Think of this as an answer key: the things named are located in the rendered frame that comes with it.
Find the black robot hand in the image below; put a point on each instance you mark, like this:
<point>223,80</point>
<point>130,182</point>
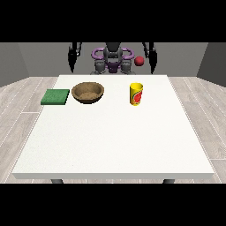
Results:
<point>71,57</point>
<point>153,57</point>

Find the small red ball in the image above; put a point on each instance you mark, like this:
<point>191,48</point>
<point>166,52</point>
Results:
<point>139,61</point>

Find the brown wooden bowl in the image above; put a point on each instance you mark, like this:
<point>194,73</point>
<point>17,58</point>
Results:
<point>88,93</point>

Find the yellow cup with melon print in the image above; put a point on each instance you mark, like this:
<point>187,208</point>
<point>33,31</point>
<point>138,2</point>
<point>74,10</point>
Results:
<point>136,94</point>

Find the green square pad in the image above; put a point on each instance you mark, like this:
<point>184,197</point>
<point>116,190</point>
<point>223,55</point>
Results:
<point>55,97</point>

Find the grey robot trunk purple rings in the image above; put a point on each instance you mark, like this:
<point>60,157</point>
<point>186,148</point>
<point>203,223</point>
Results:
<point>112,61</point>

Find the dark table leg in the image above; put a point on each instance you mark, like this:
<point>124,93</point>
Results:
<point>57,181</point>
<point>168,181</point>

